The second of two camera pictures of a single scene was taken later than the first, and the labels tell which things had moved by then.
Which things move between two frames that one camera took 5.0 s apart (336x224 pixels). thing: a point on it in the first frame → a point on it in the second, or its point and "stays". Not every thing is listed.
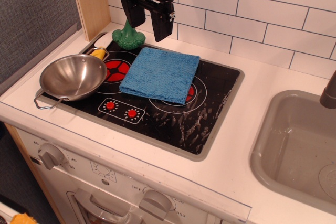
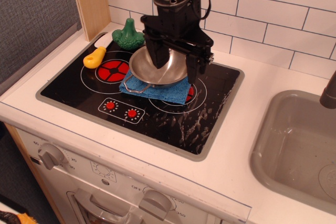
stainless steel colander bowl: [71, 77] → [142, 65]
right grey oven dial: [156, 203] stays
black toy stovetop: [191, 130] stays
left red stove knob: [110, 106] stays
